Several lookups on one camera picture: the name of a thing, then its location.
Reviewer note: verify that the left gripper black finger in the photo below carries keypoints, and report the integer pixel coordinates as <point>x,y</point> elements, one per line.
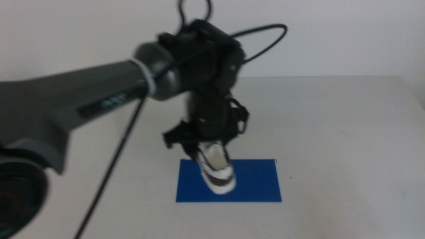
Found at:
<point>192,153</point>
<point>227,147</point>

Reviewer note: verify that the black and white shoe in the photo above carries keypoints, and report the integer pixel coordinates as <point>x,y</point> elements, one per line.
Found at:
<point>217,176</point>

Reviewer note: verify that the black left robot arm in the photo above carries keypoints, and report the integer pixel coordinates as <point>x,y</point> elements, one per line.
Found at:
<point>66,96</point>

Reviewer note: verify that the blue rectangular mat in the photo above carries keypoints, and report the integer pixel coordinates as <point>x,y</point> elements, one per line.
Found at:
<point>259,182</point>

